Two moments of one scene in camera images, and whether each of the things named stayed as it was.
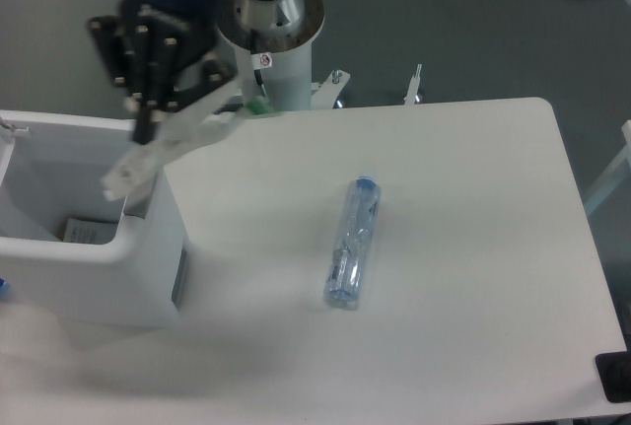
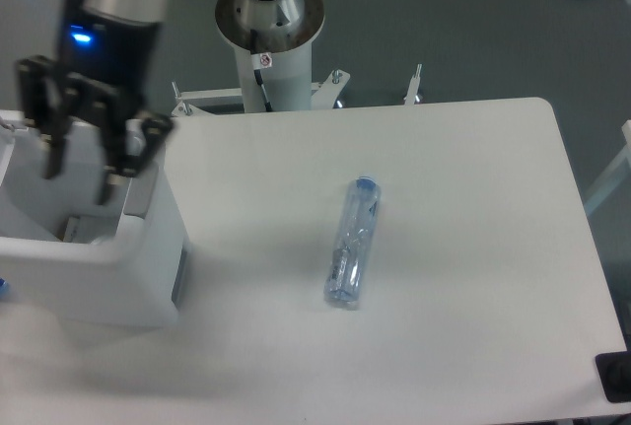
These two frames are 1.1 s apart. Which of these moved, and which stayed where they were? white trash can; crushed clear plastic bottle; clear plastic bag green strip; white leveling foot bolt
Moved: clear plastic bag green strip
Stayed: white trash can; crushed clear plastic bottle; white leveling foot bolt
